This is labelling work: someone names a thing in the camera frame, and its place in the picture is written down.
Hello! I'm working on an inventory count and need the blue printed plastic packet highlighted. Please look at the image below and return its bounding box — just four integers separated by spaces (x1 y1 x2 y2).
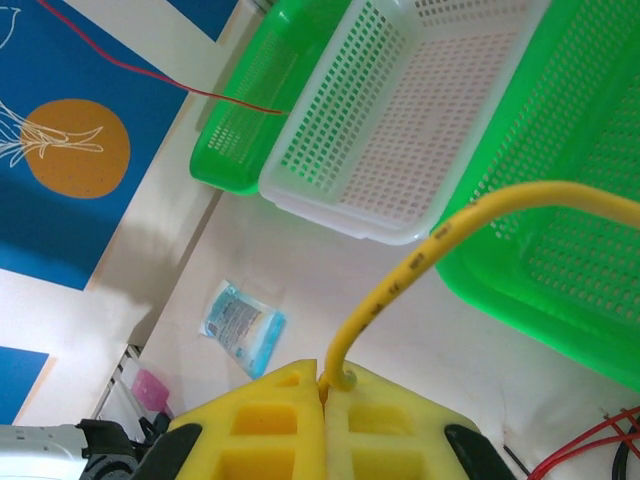
199 279 289 380

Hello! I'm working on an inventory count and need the white plastic mesh basket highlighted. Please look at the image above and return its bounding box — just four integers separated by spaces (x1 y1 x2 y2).
259 0 551 246

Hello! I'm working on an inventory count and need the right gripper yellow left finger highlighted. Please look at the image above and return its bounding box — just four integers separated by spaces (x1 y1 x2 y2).
149 357 328 480

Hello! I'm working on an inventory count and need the thin black cable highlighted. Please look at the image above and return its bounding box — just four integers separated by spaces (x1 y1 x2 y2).
610 427 632 480

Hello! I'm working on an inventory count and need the green plastic mesh basket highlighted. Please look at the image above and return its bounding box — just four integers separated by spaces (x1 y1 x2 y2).
434 0 640 391
189 0 351 196

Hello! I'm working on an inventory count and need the yellow cable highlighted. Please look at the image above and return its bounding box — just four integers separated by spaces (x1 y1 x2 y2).
317 180 640 392

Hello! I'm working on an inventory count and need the thin red cable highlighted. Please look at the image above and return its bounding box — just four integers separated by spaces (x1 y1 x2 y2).
599 408 640 441
37 0 287 116
528 407 640 480

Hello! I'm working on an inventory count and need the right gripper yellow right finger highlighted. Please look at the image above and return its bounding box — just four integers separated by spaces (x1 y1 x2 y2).
322 362 517 480

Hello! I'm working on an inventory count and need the pink pill box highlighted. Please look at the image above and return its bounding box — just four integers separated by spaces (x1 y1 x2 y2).
130 368 172 411

